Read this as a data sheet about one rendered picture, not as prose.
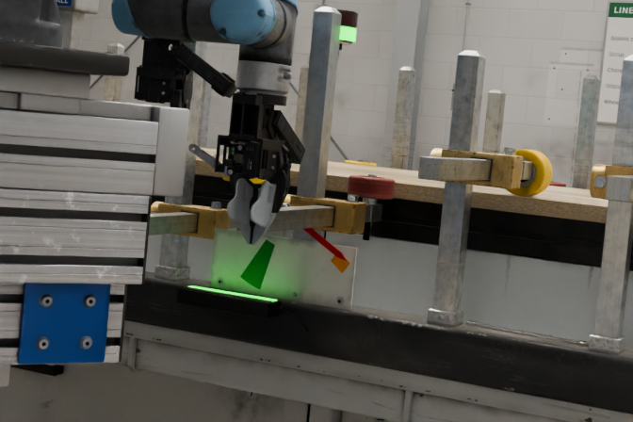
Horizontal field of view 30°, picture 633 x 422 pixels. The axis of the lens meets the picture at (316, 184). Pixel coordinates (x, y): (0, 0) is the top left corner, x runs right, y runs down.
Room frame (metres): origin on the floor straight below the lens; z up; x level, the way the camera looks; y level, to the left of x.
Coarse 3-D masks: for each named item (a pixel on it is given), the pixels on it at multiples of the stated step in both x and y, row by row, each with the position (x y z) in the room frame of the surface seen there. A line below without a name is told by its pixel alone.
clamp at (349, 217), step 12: (300, 204) 1.91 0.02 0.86; (312, 204) 1.90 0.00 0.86; (324, 204) 1.89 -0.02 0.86; (336, 204) 1.88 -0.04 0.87; (348, 204) 1.87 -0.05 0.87; (360, 204) 1.89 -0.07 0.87; (336, 216) 1.88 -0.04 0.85; (348, 216) 1.87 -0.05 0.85; (360, 216) 1.89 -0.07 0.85; (312, 228) 1.90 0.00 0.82; (324, 228) 1.89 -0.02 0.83; (336, 228) 1.88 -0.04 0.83; (348, 228) 1.87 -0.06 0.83; (360, 228) 1.90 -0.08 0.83
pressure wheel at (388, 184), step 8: (352, 176) 2.04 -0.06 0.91; (360, 176) 2.03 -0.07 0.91; (368, 176) 2.05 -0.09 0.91; (376, 176) 2.05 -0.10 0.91; (352, 184) 2.03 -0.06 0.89; (360, 184) 2.02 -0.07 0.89; (368, 184) 2.02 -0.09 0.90; (376, 184) 2.02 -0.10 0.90; (384, 184) 2.02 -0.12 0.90; (392, 184) 2.04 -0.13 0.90; (352, 192) 2.03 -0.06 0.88; (360, 192) 2.02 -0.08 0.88; (368, 192) 2.02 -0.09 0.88; (376, 192) 2.02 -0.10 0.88; (384, 192) 2.02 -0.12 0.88; (392, 192) 2.04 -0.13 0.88; (368, 200) 2.04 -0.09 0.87; (376, 200) 2.05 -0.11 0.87; (368, 224) 2.05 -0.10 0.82; (368, 232) 2.05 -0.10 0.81
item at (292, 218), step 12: (372, 204) 2.03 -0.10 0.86; (276, 216) 1.70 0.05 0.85; (288, 216) 1.74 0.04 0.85; (300, 216) 1.77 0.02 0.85; (312, 216) 1.81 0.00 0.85; (324, 216) 1.85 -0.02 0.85; (372, 216) 2.03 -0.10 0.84; (276, 228) 1.70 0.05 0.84; (288, 228) 1.74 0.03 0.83; (300, 228) 1.78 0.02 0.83
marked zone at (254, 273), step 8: (264, 248) 1.93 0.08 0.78; (272, 248) 1.93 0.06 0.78; (256, 256) 1.94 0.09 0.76; (264, 256) 1.93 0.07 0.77; (256, 264) 1.94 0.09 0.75; (264, 264) 1.93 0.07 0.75; (248, 272) 1.94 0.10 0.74; (256, 272) 1.94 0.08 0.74; (264, 272) 1.93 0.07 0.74; (248, 280) 1.94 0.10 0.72; (256, 280) 1.94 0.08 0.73
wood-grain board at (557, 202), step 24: (336, 168) 2.50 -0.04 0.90; (360, 168) 2.63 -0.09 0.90; (384, 168) 2.78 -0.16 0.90; (408, 192) 2.07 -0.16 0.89; (432, 192) 2.05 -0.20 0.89; (480, 192) 2.01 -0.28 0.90; (504, 192) 2.08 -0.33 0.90; (552, 192) 2.28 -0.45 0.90; (576, 192) 2.39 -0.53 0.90; (552, 216) 1.96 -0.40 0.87; (576, 216) 1.94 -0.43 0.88; (600, 216) 1.93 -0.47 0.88
